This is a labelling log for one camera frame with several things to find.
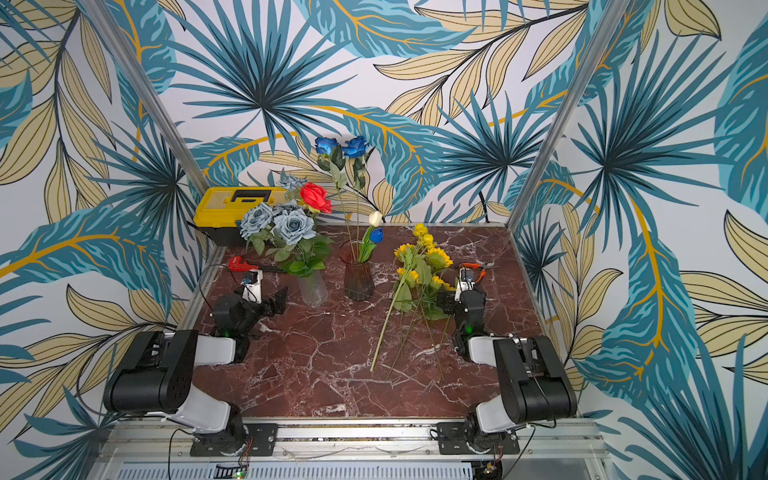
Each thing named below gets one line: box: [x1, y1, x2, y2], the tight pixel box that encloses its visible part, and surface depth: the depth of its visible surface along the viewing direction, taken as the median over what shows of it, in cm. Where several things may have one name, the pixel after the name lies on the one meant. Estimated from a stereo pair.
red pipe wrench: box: [227, 256, 285, 272], surface depth 108 cm
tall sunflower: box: [426, 247, 453, 271], surface depth 103 cm
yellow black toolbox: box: [194, 186, 289, 246], surface depth 105 cm
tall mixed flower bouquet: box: [314, 135, 384, 263], surface depth 81 cm
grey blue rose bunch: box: [239, 200, 333, 278], surface depth 74 cm
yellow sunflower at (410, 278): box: [380, 243, 425, 345], surface depth 100 cm
